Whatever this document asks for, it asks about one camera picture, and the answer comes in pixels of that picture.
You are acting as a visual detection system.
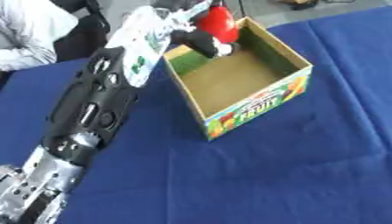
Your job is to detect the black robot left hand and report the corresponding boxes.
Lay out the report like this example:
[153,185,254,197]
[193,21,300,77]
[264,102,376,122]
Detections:
[151,0,242,60]

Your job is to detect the red toy fruit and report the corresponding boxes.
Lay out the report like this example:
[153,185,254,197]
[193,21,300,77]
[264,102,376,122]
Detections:
[194,4,242,45]

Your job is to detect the open cardboard box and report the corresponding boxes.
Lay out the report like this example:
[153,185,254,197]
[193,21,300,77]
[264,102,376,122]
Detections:
[162,17,314,142]

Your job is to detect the dark object on floor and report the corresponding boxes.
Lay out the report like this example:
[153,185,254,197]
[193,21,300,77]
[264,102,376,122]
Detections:
[278,0,322,11]

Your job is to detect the person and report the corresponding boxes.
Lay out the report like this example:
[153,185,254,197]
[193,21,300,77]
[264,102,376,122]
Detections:
[0,0,112,88]

